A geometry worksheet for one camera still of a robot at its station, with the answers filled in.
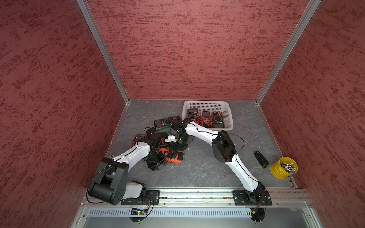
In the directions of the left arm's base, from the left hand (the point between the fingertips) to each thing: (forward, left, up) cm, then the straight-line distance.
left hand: (162, 168), depth 83 cm
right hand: (+7, -8, +1) cm, 11 cm away
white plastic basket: (+45, -42, +7) cm, 62 cm away
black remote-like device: (+6, -62, 0) cm, 62 cm away
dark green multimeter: (+35, -38, +2) cm, 52 cm away
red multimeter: (+38, -19, +6) cm, 43 cm away
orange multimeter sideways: (+5, -10, +3) cm, 11 cm away
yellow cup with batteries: (-3, -64, +14) cm, 66 cm away
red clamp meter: (+19, +19, +3) cm, 27 cm away
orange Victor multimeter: (+35, -29, +3) cm, 46 cm away
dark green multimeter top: (+31, +3, +1) cm, 31 cm away
